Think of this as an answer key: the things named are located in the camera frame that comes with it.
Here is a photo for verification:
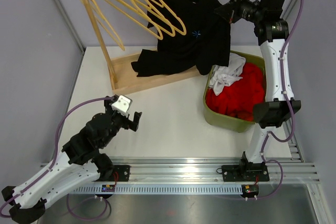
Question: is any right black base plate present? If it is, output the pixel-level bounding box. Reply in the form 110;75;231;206
216;165;270;182

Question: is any grey slotted cable duct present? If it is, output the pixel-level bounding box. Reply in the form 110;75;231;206
72;184;243;195

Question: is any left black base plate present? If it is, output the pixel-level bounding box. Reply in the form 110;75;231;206
97;165;131;182

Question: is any red t shirt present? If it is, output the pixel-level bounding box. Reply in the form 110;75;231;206
236;63;265;103
205;89;254;122

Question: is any white t shirt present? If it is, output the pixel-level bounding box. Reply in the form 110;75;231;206
209;53;246;96

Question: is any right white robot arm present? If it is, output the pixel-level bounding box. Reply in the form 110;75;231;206
215;0;301;182

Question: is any black t shirt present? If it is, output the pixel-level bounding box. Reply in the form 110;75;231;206
131;0;230;77

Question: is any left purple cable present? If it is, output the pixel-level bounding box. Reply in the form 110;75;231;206
0;97;116;221

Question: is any left aluminium frame post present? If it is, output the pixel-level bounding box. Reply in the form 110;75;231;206
36;0;86;54

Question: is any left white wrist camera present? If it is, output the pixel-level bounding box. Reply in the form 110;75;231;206
111;95;133;117

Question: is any aluminium mounting rail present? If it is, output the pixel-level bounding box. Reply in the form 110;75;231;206
111;157;320;184

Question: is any yellow hanger of orange shirt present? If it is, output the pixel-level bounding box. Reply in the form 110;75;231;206
80;0;125;51

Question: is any green plastic basket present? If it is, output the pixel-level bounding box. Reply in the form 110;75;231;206
203;51;266;133

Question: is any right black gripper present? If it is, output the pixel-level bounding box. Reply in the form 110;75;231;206
215;0;266;24

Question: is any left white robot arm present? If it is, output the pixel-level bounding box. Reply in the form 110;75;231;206
1;95;142;223

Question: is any yellow hanger of red shirt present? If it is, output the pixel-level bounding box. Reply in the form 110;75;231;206
109;0;176;37
104;0;163;40

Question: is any wooden clothes rack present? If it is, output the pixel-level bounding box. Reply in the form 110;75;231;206
101;0;198;95

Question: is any yellow hanger of front red shirt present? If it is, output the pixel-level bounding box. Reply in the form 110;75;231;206
104;0;163;40

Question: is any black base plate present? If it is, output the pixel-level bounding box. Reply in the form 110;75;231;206
97;165;131;182
216;165;270;182

